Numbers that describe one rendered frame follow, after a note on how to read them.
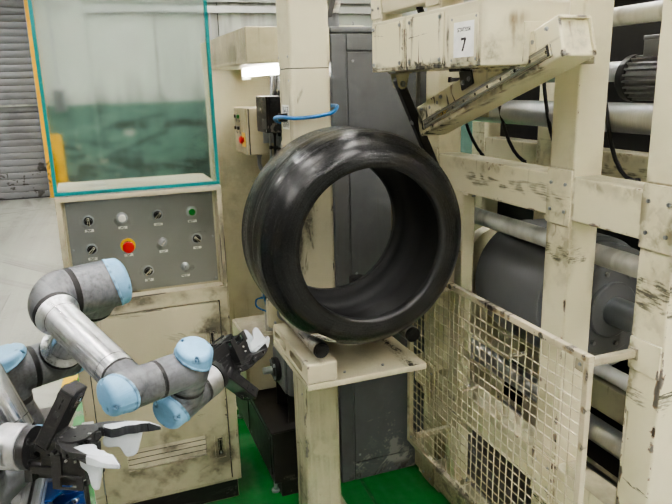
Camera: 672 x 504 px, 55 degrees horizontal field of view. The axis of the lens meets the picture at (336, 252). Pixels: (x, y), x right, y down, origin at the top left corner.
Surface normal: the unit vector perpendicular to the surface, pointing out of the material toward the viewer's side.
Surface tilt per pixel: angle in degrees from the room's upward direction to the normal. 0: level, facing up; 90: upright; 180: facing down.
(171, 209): 90
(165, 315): 90
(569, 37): 72
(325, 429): 90
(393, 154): 80
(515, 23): 90
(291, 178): 60
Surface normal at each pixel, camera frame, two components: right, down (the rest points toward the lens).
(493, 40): 0.36, 0.22
